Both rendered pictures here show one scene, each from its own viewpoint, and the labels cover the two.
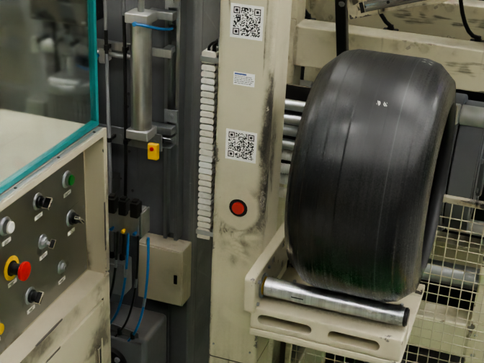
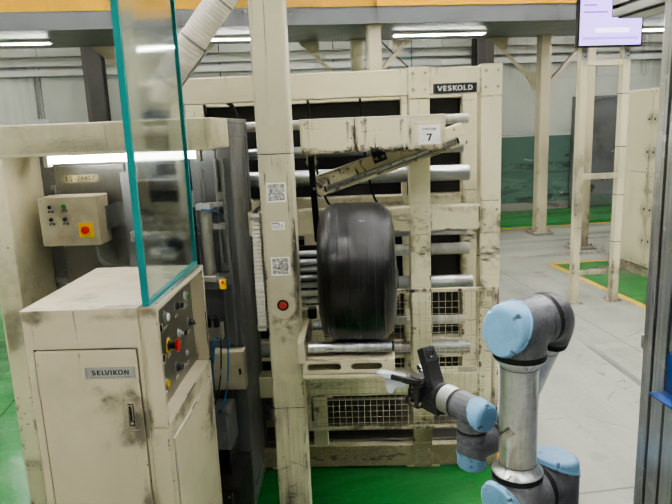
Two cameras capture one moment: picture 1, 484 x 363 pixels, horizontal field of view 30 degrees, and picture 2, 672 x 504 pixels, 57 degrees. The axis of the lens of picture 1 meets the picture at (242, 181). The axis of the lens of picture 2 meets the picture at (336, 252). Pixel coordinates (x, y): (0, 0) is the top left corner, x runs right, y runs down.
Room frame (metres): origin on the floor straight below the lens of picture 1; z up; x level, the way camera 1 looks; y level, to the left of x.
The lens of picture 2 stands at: (-0.42, 0.45, 1.75)
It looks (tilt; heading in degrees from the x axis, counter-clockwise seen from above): 12 degrees down; 344
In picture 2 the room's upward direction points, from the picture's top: 2 degrees counter-clockwise
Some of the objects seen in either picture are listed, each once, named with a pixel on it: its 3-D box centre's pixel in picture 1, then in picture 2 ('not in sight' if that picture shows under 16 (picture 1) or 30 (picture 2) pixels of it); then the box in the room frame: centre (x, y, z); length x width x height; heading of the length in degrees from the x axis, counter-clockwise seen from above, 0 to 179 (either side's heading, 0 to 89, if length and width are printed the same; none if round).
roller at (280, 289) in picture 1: (333, 300); (349, 346); (1.78, -0.22, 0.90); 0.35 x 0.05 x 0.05; 72
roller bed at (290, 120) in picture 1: (305, 145); (301, 278); (2.34, -0.17, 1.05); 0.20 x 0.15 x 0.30; 72
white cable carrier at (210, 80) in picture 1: (211, 146); (260, 272); (1.97, 0.08, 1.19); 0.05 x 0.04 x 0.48; 162
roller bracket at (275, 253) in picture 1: (276, 257); (306, 336); (1.97, -0.09, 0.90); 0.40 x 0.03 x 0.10; 162
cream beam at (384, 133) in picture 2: not in sight; (372, 134); (2.15, -0.48, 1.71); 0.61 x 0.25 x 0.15; 72
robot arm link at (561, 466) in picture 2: not in sight; (552, 477); (0.76, -0.42, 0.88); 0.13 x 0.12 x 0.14; 107
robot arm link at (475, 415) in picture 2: not in sight; (472, 411); (0.86, -0.26, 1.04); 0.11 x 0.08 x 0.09; 17
